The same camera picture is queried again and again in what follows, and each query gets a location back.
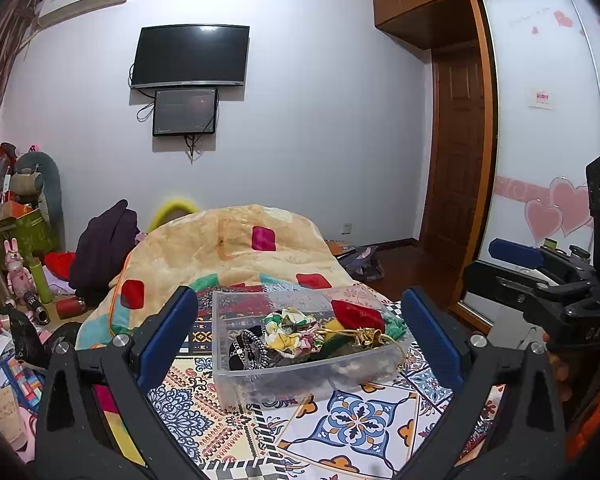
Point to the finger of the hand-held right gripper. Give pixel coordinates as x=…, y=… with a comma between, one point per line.
x=517, y=252
x=490, y=280

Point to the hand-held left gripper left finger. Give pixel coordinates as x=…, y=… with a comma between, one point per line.
x=167, y=331

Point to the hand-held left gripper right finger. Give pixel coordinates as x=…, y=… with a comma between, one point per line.
x=432, y=335

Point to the green knitted cloth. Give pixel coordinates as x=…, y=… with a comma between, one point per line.
x=395, y=327

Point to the red velvet pouch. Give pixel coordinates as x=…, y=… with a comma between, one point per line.
x=355, y=315

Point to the clear plastic storage box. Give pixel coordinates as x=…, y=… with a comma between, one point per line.
x=280, y=380

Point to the yellow floral scrunchie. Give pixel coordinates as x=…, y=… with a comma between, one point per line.
x=292, y=335

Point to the small pink heart sticker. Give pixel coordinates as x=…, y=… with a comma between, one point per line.
x=542, y=220

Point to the large pink heart sticker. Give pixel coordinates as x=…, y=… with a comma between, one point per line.
x=575, y=205

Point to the peach patchwork blanket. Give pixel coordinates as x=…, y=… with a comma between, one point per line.
x=220, y=245

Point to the purple slippers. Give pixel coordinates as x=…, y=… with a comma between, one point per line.
x=362, y=262

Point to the red cylinder bottle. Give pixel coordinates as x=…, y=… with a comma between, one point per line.
x=69, y=306

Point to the dark purple jacket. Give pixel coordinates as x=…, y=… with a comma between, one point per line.
x=102, y=250

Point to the brown wooden door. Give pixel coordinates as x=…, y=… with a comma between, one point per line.
x=452, y=165

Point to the patterned bedsheet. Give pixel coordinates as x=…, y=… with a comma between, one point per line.
x=360, y=425

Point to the frosted sliding wardrobe door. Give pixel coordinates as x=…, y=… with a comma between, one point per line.
x=535, y=135

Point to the red cloth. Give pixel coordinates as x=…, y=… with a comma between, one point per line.
x=60, y=265

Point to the orange book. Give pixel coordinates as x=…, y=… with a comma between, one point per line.
x=339, y=248

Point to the black flashlight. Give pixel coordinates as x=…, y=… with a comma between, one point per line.
x=36, y=307

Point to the green cylinder tube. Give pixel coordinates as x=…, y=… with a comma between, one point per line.
x=41, y=280

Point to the white and red label sticker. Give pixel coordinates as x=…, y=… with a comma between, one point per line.
x=541, y=97

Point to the pink rabbit doll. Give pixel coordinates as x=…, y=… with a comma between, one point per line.
x=17, y=272

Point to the green cardboard box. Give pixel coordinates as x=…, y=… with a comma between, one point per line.
x=25, y=232

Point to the pile of papers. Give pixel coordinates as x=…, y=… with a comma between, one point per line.
x=2, y=395

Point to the grey plush toy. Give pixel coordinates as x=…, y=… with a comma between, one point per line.
x=37, y=180

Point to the wooden overhead cabinet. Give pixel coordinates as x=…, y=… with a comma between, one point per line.
x=420, y=2

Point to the striped brown curtain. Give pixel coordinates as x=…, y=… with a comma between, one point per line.
x=0, y=60

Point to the white wall outlet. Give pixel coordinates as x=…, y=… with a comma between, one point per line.
x=346, y=228

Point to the small black wall monitor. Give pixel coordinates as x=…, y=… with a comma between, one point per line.
x=185, y=111

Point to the wall-mounted black television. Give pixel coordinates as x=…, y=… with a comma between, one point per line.
x=190, y=55

